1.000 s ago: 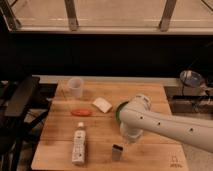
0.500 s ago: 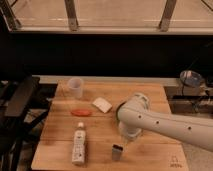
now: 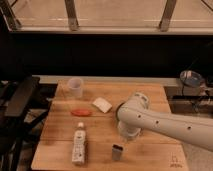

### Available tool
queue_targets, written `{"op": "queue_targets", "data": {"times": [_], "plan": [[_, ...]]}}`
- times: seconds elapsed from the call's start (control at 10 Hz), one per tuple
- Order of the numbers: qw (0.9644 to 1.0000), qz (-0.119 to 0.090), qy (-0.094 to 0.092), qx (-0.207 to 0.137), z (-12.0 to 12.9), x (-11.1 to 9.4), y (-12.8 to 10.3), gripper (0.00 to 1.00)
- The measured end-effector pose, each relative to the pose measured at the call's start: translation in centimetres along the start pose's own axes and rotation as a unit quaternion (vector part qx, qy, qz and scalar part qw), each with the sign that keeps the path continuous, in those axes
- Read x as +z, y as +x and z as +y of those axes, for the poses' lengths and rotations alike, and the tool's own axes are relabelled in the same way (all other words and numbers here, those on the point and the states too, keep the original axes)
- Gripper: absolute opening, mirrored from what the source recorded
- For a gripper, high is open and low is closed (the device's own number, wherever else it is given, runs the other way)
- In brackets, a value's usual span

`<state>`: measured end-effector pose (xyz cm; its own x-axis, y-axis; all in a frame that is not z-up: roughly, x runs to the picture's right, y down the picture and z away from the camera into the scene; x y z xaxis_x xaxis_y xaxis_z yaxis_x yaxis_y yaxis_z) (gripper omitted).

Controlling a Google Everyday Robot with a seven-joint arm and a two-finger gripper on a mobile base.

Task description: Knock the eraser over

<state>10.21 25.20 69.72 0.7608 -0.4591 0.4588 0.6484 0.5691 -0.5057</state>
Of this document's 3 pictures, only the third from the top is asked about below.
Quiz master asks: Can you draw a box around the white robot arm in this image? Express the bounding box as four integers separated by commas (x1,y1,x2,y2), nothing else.
116,92,213,151

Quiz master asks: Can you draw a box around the white sponge block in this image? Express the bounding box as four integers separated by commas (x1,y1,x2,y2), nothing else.
93,97,112,113

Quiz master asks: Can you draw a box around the green bowl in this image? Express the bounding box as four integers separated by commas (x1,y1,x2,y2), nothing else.
115,102,124,121

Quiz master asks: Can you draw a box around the clear plastic cup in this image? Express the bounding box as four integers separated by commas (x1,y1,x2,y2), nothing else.
67,77,83,98

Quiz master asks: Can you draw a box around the orange carrot toy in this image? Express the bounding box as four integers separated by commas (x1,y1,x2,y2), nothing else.
71,109,92,117

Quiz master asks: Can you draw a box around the white plastic bottle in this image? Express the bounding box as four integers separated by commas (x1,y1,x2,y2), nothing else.
72,122,86,165

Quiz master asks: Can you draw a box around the round blue dish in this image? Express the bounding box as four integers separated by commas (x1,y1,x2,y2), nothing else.
180,70,203,87

